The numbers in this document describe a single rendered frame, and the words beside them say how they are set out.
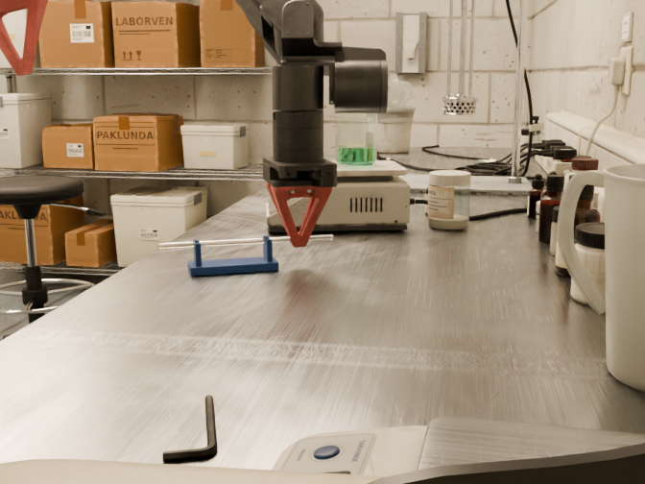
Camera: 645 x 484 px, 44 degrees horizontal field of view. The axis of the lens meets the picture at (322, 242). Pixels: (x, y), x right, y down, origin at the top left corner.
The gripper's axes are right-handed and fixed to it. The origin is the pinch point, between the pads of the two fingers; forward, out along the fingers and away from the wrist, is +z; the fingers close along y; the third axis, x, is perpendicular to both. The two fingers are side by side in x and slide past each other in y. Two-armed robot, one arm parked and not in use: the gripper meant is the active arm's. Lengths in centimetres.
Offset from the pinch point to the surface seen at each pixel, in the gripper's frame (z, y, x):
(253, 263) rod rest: 2.2, -1.5, 5.6
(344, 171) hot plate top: -5.4, 17.4, -10.4
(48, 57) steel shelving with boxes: -25, 274, 45
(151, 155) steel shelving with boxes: 15, 254, 6
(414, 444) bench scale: 0, -52, 6
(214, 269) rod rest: 2.5, -1.7, 10.0
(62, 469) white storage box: -11, -72, 21
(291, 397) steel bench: 3.1, -36.9, 9.1
